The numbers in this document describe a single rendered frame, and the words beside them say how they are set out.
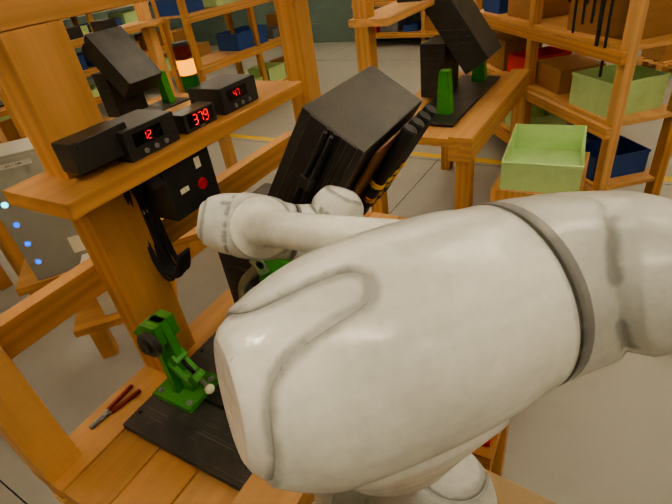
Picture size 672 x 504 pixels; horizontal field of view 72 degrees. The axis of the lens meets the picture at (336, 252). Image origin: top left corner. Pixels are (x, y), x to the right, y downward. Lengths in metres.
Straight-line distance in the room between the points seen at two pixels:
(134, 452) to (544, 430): 1.71
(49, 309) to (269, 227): 0.83
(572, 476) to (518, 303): 2.06
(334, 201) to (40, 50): 0.71
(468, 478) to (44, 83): 1.11
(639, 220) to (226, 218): 0.59
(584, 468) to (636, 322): 2.04
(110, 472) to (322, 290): 1.21
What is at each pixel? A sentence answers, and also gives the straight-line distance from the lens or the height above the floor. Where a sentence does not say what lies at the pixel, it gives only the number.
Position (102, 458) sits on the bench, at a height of 0.88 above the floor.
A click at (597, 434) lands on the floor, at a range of 2.45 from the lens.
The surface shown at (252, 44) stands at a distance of 7.16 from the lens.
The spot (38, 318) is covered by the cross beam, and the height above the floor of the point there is 1.24.
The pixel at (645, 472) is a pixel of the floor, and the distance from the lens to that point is 2.40.
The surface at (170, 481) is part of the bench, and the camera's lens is 1.32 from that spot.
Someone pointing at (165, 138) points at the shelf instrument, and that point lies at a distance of 1.26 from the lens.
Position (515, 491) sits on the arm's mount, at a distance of 1.15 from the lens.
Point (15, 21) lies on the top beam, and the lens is 1.20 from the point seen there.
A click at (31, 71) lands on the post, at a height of 1.77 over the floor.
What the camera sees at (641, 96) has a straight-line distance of 3.76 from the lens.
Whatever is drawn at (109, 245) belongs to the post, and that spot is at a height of 1.35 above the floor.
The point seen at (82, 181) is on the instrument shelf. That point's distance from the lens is 1.20.
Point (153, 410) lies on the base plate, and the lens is 1.45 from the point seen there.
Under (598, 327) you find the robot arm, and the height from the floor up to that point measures 1.71.
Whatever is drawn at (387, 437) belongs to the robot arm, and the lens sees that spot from 0.24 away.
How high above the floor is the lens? 1.91
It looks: 34 degrees down
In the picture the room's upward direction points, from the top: 9 degrees counter-clockwise
